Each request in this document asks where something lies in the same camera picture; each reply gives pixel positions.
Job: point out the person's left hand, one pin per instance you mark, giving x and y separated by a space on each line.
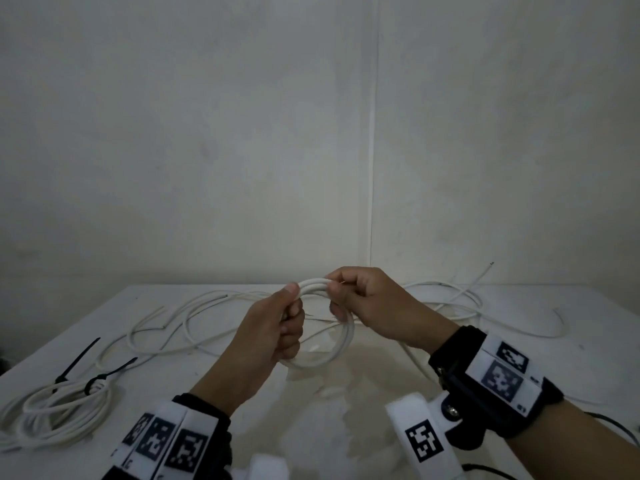
270 329

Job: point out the person's right hand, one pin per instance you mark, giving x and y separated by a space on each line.
390 309

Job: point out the black plastic zip tie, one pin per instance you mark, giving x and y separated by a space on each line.
117 368
80 357

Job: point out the person's right forearm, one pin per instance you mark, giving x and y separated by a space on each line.
575 444

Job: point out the person's left forearm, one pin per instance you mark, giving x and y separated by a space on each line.
225 384

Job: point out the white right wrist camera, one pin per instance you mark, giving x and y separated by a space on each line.
400 414

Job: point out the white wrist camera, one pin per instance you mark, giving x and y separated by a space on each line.
400 414
270 469

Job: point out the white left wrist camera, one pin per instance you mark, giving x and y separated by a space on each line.
270 469

